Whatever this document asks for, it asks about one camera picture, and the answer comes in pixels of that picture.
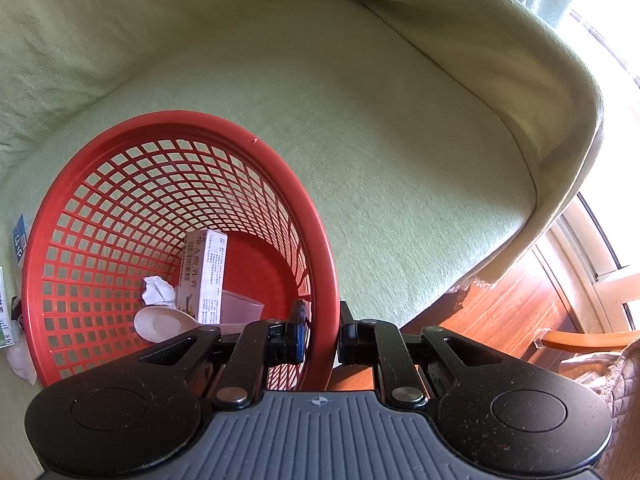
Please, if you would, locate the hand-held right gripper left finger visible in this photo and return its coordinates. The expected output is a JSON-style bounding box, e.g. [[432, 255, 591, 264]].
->
[[137, 300, 308, 409]]

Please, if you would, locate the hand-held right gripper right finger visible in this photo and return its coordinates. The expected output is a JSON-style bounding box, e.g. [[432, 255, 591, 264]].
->
[[337, 301, 507, 409]]

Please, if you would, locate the clear plastic cup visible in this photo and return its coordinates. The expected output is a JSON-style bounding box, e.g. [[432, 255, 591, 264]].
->
[[220, 289, 266, 326]]

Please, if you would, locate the white printed medicine box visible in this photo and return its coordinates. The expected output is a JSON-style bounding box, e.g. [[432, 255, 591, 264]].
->
[[176, 230, 228, 326]]

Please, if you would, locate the white plastic spoon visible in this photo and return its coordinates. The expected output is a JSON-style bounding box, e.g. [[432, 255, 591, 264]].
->
[[133, 306, 251, 345]]

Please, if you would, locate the white tissue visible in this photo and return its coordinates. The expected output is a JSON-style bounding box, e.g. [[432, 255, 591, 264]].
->
[[141, 276, 177, 307]]

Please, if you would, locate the red plastic mesh basket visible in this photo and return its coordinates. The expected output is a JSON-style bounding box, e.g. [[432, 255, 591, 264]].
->
[[21, 111, 341, 392]]

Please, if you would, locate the white knitted cloth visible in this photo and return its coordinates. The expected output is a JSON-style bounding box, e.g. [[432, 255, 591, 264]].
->
[[6, 345, 37, 387]]

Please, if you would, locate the blue printed packet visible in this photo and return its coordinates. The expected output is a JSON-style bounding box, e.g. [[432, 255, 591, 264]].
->
[[12, 214, 32, 267]]

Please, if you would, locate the green covered sofa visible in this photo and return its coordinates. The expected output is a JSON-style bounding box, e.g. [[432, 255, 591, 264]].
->
[[0, 0, 606, 401]]

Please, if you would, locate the quilted covered wooden chair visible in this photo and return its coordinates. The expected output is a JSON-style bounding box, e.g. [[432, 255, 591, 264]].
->
[[532, 329, 640, 480]]

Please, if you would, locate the window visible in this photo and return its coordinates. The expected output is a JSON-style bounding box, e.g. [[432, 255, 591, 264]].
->
[[545, 0, 640, 333]]

